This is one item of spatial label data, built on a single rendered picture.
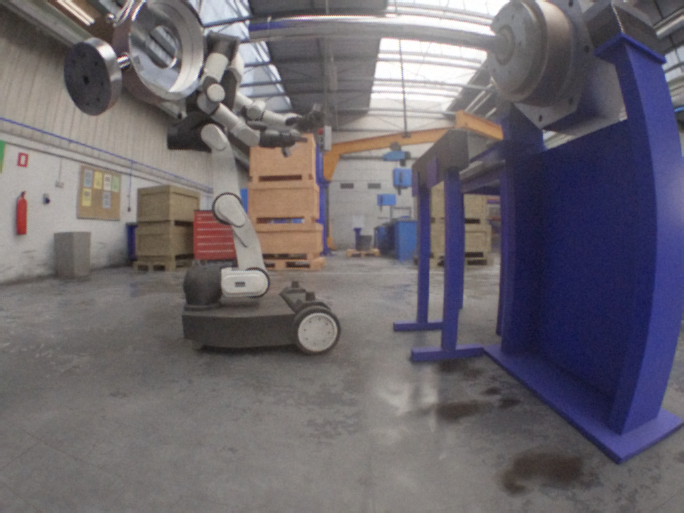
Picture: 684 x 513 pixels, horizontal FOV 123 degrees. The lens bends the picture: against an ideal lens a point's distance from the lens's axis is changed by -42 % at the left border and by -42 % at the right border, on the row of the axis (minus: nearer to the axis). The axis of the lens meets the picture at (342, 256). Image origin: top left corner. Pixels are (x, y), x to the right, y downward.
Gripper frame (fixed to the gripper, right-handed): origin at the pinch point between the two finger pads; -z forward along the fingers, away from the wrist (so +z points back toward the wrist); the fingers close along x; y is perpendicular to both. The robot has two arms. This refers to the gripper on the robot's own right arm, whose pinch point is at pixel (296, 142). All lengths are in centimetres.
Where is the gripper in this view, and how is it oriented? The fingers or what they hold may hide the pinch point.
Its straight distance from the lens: 153.8
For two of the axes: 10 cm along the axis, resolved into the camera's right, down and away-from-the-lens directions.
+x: 5.6, 0.5, -8.3
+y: -0.1, -10.0, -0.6
